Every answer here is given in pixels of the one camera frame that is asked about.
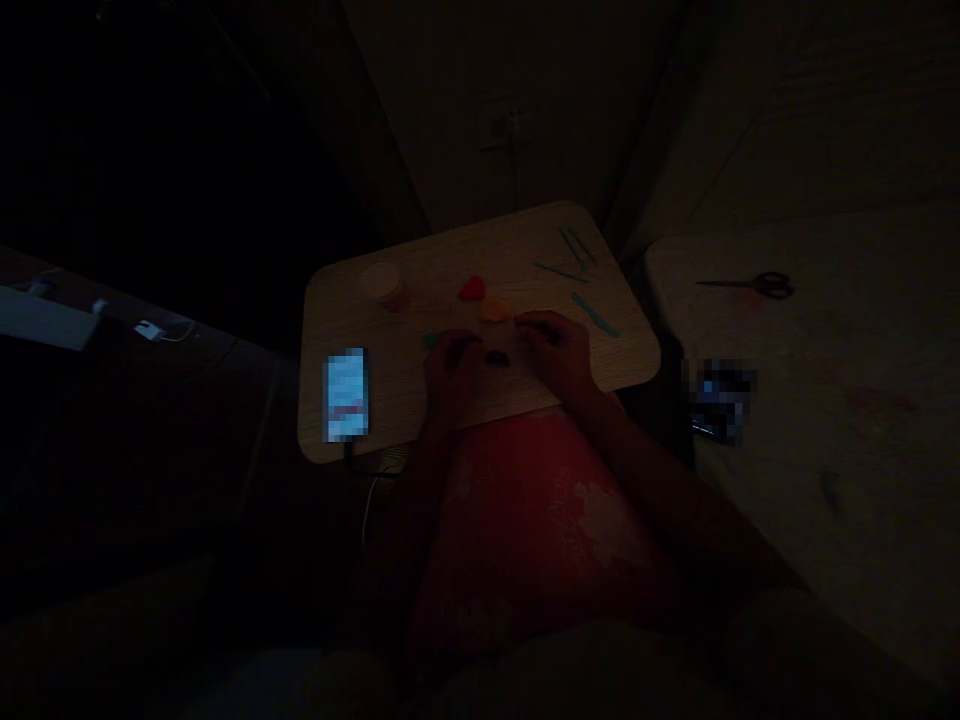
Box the black scissors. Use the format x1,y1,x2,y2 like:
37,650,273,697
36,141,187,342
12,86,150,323
695,270,796,301

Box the teal plastic clay knife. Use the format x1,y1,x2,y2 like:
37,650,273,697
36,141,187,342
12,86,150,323
570,291,621,338

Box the person's left hand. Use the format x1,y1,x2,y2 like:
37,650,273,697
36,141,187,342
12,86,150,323
421,329,489,412

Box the person's legs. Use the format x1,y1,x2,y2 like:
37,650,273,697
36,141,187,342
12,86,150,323
401,408,733,680

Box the person's right hand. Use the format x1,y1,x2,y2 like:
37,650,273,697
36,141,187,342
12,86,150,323
512,309,603,400

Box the smartphone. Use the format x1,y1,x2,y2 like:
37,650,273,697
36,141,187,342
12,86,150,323
320,345,373,444

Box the small wooden lap table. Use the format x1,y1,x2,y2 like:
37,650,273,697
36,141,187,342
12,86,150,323
296,199,662,466

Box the white charger plug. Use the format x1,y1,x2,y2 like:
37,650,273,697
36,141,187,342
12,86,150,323
133,317,198,344

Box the white cable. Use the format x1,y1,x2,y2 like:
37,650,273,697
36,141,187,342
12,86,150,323
362,470,384,547

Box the bed with pale sheet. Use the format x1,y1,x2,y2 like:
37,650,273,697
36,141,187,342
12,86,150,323
643,202,960,691

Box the plastic jar with white lid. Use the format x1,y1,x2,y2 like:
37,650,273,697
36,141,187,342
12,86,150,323
357,260,413,311

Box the dark flat packet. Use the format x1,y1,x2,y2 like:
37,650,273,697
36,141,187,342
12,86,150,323
683,357,757,445

